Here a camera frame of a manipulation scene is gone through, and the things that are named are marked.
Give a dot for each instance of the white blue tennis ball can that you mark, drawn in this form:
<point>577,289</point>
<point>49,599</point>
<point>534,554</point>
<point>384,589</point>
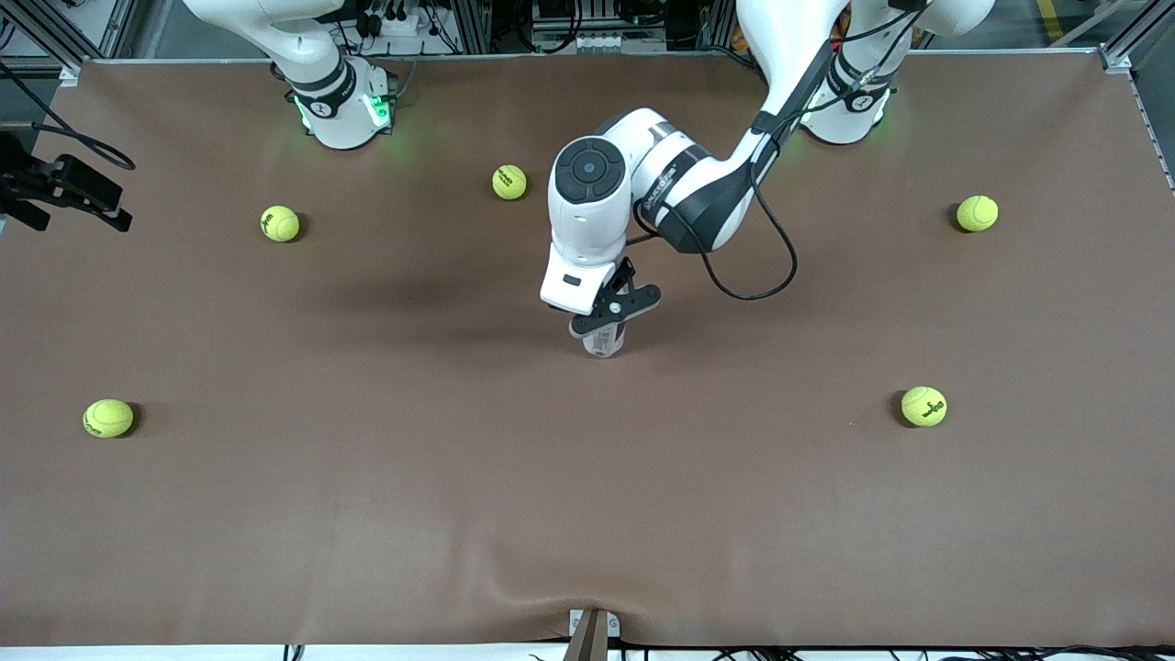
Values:
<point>604,347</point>

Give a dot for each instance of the metal table clamp bracket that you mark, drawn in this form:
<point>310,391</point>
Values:
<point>593,633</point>

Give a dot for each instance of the brown table cloth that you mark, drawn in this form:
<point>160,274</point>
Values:
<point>367,477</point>

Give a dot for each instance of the white socket strip with plugs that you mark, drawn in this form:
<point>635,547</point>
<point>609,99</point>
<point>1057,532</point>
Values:
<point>404,26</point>

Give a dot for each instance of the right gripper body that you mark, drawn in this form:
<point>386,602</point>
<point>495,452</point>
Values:
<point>27,182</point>

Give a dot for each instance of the white power strip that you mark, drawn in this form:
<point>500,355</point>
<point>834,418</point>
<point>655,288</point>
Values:
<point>601,42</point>

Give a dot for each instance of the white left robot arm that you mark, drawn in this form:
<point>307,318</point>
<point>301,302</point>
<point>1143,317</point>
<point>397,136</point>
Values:
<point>597,211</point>

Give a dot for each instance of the aluminium frame profile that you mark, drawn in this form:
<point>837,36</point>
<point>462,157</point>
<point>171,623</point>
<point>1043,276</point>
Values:
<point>66,70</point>
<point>1115,57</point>

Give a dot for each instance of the yellow-green tennis ball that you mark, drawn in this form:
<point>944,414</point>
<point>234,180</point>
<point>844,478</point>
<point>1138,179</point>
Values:
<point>923,406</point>
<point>977,213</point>
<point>509,182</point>
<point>108,418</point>
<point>280,223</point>

